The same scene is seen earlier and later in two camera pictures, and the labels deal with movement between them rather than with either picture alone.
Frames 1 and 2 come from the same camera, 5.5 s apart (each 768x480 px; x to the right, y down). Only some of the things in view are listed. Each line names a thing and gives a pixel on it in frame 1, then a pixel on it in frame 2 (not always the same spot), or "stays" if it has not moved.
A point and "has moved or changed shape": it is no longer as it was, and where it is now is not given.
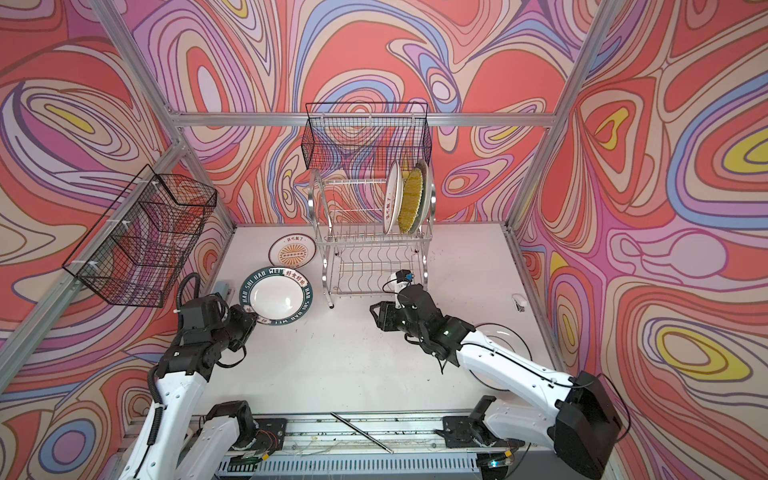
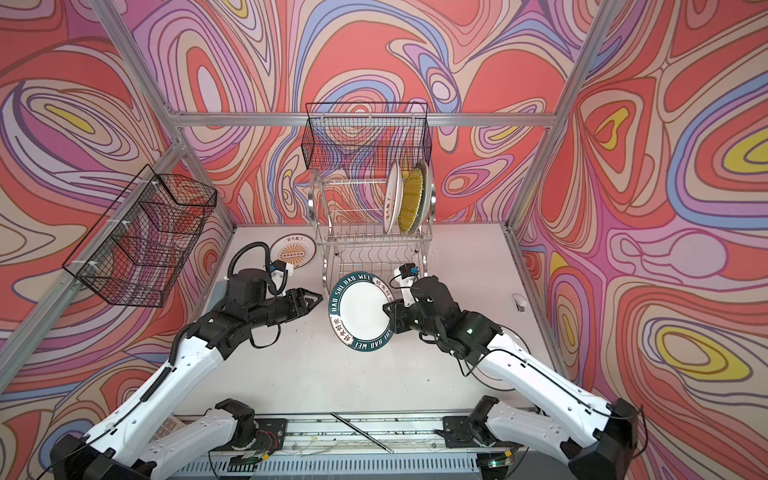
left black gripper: [246, 320] -> [301, 306]
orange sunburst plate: [292, 250] stays
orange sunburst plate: [393, 199] stays
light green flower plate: [425, 202] stays
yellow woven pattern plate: [410, 200] stays
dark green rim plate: [277, 296] has moved or changed shape
